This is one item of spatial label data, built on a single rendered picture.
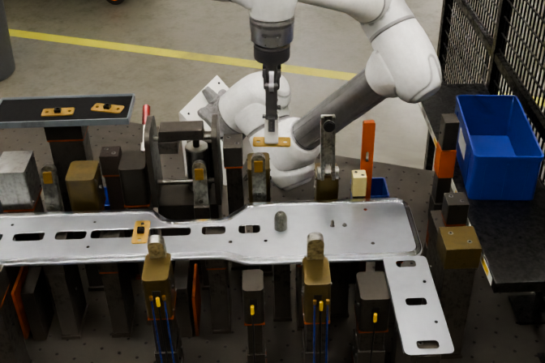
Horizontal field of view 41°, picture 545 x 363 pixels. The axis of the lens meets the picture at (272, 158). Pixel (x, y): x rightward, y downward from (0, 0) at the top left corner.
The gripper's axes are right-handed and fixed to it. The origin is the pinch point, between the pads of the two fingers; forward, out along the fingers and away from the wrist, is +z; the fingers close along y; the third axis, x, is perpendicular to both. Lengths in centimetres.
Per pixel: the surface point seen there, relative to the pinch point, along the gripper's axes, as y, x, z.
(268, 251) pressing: 6.8, -0.5, 29.9
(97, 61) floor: -300, -121, 128
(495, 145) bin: -33, 61, 25
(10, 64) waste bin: -282, -172, 122
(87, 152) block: -32, -52, 28
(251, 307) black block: 19.4, -4.2, 35.6
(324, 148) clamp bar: -17.3, 13.1, 16.4
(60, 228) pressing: -2, -52, 31
